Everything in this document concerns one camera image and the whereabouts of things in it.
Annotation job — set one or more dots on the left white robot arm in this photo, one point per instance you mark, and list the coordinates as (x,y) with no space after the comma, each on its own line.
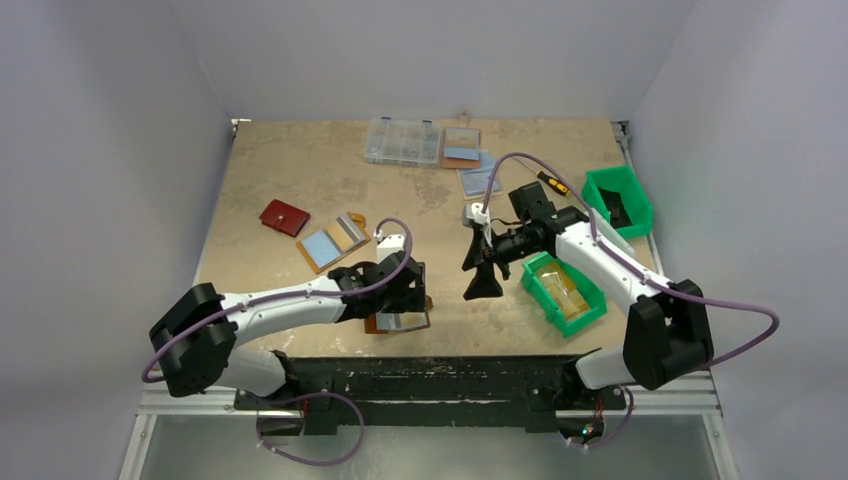
(201,340)

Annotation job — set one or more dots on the aluminium frame rail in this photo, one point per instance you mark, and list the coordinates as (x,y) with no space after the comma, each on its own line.
(692,395)

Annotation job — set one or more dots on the blue transparent card sleeve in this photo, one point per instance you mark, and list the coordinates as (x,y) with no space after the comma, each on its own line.
(474,182)

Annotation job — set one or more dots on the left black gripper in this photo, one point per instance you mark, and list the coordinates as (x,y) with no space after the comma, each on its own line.
(413,290)

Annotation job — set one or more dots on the green bin far right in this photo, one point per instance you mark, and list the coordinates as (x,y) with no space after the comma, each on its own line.
(618,196)

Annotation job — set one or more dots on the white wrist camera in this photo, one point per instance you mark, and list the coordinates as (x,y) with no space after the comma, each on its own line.
(390,251)
(477,218)

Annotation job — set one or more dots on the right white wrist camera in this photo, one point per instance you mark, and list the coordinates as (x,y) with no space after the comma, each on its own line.
(477,218)

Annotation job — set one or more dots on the green bin with cards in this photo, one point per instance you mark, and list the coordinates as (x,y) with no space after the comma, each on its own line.
(569,300)

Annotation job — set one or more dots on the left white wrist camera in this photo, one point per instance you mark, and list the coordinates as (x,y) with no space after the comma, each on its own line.
(390,251)

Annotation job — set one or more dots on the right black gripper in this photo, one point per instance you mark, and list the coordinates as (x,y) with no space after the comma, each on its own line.
(487,251)

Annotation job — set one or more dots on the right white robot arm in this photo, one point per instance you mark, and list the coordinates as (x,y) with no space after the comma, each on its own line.
(667,332)

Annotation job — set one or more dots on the yellow black screwdriver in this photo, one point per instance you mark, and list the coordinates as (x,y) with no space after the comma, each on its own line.
(553,183)

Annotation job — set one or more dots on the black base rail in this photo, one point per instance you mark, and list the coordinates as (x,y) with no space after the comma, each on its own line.
(529,392)

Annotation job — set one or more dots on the open brown card holder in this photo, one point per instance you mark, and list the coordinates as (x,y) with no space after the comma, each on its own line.
(461,148)

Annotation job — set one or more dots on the dark red card holder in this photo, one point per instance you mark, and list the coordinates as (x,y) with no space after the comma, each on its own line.
(284,218)

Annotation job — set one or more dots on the clear plastic organizer box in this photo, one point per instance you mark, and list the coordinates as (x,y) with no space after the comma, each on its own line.
(405,143)

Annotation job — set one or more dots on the brown leather card holder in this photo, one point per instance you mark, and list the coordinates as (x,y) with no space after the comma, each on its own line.
(396,323)

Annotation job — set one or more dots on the open tan card holder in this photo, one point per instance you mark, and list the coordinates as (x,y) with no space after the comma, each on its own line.
(338,239)

